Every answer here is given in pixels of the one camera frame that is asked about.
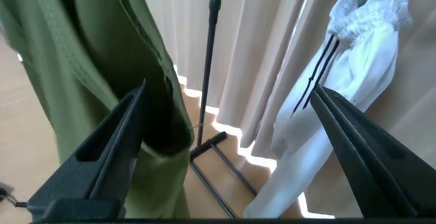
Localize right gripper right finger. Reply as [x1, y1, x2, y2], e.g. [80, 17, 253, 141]
[309, 84, 436, 219]

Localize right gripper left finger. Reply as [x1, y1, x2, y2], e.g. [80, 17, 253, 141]
[27, 80, 148, 219]

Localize pale grey shorts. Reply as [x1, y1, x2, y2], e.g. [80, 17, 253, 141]
[243, 0, 413, 219]

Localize green garment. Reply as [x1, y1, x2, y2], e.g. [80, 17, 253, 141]
[0, 0, 195, 219]

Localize black clothes rack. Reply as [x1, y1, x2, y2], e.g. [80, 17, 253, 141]
[189, 0, 258, 219]

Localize beige curtain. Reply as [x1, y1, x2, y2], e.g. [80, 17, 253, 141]
[136, 0, 436, 218]

